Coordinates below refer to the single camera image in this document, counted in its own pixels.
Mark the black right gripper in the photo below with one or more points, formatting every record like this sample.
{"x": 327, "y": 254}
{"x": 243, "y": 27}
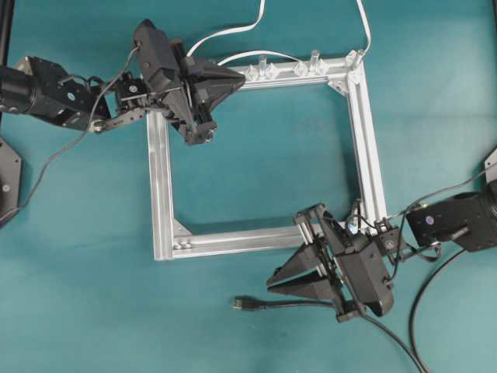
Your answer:
{"x": 311, "y": 272}

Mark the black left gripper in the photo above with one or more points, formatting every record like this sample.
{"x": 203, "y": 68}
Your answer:
{"x": 190, "y": 117}

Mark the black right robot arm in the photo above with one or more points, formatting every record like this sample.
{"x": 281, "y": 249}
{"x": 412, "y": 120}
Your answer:
{"x": 468, "y": 219}

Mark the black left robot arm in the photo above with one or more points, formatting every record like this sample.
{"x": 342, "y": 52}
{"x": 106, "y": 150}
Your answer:
{"x": 44, "y": 90}

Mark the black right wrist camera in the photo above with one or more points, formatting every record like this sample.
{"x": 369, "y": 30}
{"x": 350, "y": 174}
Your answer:
{"x": 366, "y": 275}

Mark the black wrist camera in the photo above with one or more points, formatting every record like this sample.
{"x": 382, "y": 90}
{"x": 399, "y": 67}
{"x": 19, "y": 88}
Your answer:
{"x": 366, "y": 275}
{"x": 156, "y": 59}

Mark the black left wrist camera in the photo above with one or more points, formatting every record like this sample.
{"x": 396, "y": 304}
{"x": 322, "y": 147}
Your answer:
{"x": 156, "y": 59}

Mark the blue tape cable mount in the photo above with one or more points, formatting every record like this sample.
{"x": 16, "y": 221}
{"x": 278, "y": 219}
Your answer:
{"x": 352, "y": 228}

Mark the black cable tie loop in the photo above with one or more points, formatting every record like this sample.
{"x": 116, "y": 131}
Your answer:
{"x": 356, "y": 215}

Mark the clear post middle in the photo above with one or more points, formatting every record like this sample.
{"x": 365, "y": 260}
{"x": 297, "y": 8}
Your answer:
{"x": 263, "y": 67}

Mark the clear post near corner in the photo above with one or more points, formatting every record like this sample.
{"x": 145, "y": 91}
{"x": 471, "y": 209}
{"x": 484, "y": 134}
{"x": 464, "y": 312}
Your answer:
{"x": 314, "y": 62}

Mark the square aluminium extrusion frame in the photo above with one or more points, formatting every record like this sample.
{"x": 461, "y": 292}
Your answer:
{"x": 347, "y": 76}

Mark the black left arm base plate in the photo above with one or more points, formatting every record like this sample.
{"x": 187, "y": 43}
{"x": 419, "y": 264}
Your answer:
{"x": 11, "y": 172}

